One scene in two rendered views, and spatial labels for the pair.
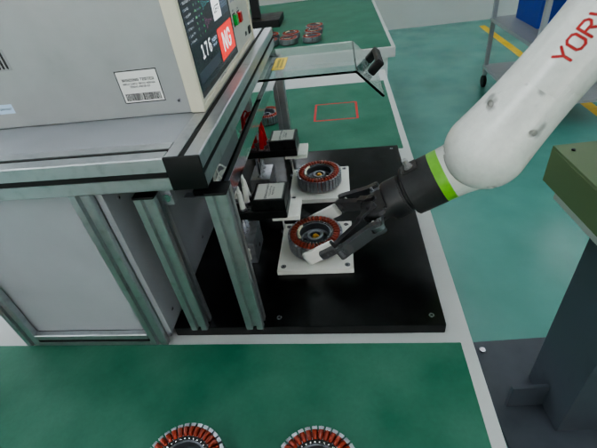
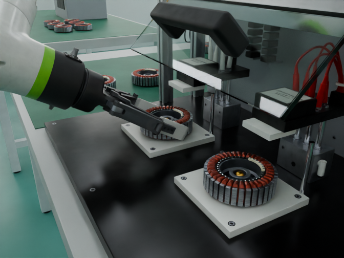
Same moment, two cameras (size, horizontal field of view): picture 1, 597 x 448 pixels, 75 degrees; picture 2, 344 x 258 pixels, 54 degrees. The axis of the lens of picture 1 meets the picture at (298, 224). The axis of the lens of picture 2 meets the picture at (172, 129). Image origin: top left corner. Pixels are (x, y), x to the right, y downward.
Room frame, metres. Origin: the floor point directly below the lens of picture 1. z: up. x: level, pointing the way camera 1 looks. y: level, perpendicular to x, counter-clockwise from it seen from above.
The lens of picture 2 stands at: (1.14, -0.43, 1.09)
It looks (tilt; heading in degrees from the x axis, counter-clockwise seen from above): 25 degrees down; 142
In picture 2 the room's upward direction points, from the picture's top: straight up
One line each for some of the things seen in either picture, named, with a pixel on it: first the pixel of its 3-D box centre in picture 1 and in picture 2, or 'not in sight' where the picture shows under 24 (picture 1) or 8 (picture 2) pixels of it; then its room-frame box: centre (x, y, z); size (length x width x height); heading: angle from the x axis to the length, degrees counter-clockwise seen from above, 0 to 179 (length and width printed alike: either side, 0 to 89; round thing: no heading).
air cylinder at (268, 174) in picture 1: (264, 180); (304, 156); (0.88, 0.07, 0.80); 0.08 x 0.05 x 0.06; 171
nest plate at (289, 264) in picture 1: (316, 246); (166, 132); (0.62, -0.03, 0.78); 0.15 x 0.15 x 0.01; 81
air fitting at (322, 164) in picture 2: not in sight; (321, 169); (0.92, 0.06, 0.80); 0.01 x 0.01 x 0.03; 81
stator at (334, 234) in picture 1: (315, 237); (166, 122); (0.62, -0.03, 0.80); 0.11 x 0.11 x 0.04
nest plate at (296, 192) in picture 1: (320, 184); (238, 190); (0.86, -0.07, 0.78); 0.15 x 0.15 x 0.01; 81
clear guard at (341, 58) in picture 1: (308, 72); (312, 27); (0.94, -0.08, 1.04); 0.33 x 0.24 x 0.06; 81
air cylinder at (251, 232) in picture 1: (247, 241); (221, 110); (0.64, 0.11, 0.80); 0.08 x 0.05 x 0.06; 171
